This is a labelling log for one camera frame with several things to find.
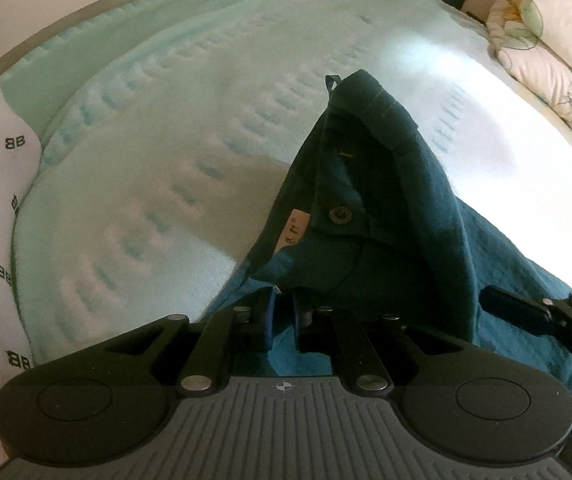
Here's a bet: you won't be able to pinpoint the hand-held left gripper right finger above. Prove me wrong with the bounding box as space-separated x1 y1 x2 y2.
292 292 467 395

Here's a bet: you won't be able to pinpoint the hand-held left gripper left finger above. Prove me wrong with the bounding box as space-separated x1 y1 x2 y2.
100 292 277 395

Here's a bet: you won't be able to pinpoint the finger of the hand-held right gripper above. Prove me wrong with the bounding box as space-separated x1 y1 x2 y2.
480 285 556 335

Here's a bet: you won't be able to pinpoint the teal pants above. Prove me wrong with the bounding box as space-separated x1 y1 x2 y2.
192 69 572 394

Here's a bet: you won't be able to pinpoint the light green blanket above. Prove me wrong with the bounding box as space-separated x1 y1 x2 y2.
0 0 572 367

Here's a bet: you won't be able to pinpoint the floral quilt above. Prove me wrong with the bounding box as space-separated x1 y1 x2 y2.
486 0 572 171

